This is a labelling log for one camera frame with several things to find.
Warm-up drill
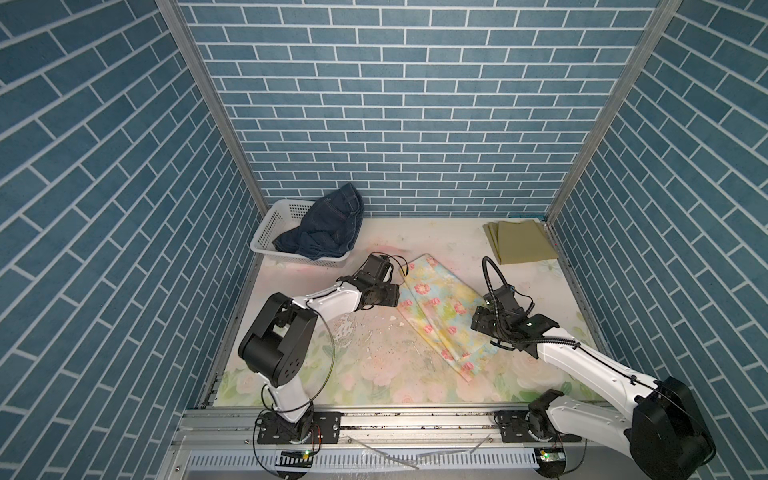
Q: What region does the floral pastel skirt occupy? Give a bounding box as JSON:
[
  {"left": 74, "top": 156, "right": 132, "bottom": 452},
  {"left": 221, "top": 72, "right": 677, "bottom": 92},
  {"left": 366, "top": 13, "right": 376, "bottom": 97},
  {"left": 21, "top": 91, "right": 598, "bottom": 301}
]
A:
[{"left": 397, "top": 254, "right": 497, "bottom": 382}]

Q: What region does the olive green skirt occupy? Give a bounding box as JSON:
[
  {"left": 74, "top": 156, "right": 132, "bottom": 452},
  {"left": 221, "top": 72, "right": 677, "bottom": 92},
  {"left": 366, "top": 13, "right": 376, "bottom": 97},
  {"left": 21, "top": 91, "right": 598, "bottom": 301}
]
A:
[{"left": 483, "top": 220, "right": 557, "bottom": 265}]

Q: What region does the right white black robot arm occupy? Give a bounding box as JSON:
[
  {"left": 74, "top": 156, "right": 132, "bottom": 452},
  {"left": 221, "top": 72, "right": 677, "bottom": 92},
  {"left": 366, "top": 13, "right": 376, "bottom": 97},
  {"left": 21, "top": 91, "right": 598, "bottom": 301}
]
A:
[{"left": 471, "top": 285, "right": 717, "bottom": 479}]

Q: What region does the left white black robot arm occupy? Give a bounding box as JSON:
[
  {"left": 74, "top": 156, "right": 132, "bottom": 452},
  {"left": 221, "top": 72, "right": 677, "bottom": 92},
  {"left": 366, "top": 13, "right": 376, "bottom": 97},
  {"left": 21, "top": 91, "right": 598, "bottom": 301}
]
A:
[{"left": 237, "top": 253, "right": 408, "bottom": 441}]

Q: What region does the blue denim skirt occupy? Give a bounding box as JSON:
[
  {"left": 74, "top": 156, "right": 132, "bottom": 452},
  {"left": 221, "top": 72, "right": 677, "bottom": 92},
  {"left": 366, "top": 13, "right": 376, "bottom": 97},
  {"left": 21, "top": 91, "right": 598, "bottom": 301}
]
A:
[{"left": 273, "top": 183, "right": 365, "bottom": 261}]

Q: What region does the white plastic laundry basket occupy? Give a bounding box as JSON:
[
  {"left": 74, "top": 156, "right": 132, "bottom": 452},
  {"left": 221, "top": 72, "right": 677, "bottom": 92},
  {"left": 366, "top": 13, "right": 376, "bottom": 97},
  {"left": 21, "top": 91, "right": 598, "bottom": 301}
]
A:
[{"left": 250, "top": 199, "right": 350, "bottom": 268}]

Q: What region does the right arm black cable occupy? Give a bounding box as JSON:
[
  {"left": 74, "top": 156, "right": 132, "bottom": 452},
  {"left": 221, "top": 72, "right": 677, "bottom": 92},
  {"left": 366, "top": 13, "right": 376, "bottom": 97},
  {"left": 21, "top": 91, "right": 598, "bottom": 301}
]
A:
[{"left": 481, "top": 255, "right": 715, "bottom": 478}]

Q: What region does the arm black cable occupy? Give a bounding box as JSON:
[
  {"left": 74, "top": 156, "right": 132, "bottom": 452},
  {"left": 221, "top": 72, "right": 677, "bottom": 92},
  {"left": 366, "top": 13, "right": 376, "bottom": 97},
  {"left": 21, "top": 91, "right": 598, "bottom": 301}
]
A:
[
  {"left": 481, "top": 255, "right": 715, "bottom": 478},
  {"left": 250, "top": 250, "right": 412, "bottom": 480}
]

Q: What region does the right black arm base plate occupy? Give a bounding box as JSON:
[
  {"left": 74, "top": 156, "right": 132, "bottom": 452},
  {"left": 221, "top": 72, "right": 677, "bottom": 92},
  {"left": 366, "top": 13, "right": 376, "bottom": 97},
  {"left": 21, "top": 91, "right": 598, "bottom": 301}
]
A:
[{"left": 492, "top": 409, "right": 583, "bottom": 444}]

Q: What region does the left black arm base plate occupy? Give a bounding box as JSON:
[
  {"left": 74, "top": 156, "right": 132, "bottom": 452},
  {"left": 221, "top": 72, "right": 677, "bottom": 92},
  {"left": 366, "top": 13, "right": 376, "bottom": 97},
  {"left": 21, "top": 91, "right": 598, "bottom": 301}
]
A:
[{"left": 255, "top": 410, "right": 342, "bottom": 445}]

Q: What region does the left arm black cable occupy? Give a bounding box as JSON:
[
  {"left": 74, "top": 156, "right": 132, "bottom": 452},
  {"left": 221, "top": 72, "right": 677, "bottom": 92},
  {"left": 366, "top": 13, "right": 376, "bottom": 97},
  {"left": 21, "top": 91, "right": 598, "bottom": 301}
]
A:
[{"left": 250, "top": 250, "right": 412, "bottom": 480}]

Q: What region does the aluminium front mounting rail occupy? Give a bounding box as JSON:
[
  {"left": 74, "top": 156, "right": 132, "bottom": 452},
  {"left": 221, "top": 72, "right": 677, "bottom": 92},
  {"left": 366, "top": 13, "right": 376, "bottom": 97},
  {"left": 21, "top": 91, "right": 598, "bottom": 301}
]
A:
[{"left": 158, "top": 404, "right": 645, "bottom": 479}]

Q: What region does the left aluminium corner post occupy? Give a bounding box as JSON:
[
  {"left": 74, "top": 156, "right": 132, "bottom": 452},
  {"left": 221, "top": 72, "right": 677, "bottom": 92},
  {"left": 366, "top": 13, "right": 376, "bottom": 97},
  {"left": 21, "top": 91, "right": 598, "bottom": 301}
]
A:
[{"left": 156, "top": 0, "right": 269, "bottom": 216}]

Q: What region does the aluminium corner post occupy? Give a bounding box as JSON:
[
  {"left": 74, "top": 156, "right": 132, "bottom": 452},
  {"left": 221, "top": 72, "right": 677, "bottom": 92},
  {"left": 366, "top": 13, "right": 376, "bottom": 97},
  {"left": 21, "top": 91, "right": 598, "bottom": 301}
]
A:
[
  {"left": 544, "top": 0, "right": 685, "bottom": 224},
  {"left": 156, "top": 0, "right": 269, "bottom": 216}
]

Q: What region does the right aluminium corner post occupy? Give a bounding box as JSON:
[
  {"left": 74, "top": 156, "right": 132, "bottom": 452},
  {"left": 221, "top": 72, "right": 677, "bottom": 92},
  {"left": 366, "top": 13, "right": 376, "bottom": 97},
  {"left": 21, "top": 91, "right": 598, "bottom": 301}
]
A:
[{"left": 544, "top": 0, "right": 685, "bottom": 224}]

